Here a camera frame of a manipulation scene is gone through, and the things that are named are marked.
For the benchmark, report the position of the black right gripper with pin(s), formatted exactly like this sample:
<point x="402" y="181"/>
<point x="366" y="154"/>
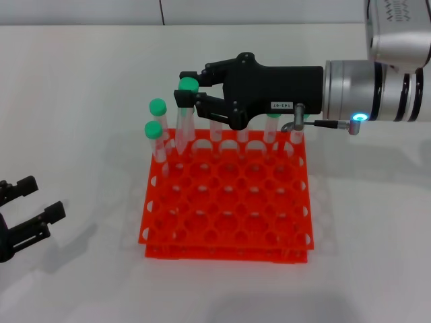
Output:
<point x="269" y="87"/>

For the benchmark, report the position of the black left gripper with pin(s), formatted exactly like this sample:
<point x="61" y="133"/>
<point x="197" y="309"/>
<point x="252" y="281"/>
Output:
<point x="6" y="242"/>

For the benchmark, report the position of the orange plastic test tube rack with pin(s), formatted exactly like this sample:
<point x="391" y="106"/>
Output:
<point x="229" y="215"/>

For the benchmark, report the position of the silver vented right wrist box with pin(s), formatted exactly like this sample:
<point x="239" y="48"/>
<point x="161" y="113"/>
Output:
<point x="397" y="37"/>

